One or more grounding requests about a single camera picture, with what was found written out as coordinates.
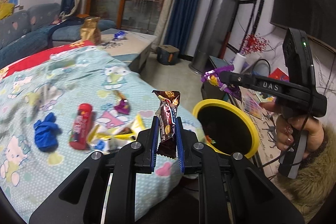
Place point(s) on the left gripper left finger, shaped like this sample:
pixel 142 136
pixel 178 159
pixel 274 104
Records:
pixel 102 188

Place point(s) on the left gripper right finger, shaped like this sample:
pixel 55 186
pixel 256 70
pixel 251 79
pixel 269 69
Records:
pixel 231 188

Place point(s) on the yellow white snack bag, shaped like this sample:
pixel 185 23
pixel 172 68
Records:
pixel 103 139

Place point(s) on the brown chocolate bar wrapper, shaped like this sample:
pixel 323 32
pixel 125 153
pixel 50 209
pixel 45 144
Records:
pixel 167 115

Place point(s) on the red snack tube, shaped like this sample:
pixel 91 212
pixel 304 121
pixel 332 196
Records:
pixel 81 127

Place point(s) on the blue rubber glove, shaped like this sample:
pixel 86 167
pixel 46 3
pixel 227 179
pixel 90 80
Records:
pixel 45 133

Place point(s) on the right fur sleeve forearm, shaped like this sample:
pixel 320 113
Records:
pixel 315 179

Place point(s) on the yellow rim trash bin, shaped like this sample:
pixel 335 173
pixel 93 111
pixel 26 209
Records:
pixel 227 128

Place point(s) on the right hand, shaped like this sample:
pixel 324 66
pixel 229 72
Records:
pixel 284 129

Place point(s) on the small purple candy wrapper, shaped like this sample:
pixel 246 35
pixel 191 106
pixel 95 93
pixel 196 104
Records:
pixel 122 105

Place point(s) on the white paper roll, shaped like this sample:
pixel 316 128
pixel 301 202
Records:
pixel 238 63

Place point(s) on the black television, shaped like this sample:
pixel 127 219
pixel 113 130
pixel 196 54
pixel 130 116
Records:
pixel 315 17

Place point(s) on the blue stool box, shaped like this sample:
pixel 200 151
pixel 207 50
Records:
pixel 167 54

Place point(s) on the low coffee table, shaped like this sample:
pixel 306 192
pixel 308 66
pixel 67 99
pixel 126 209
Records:
pixel 133 49

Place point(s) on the silver tower air conditioner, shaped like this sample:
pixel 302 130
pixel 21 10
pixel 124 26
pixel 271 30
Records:
pixel 214 32

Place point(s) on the blue crumpled wrapper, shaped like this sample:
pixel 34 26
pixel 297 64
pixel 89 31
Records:
pixel 119 35

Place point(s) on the gold paper bag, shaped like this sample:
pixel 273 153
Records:
pixel 90 30

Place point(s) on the blue curtain right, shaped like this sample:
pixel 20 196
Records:
pixel 180 24

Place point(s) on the blue sectional sofa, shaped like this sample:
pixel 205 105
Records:
pixel 30 31

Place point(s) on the yellow cushion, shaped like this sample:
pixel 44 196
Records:
pixel 6 10

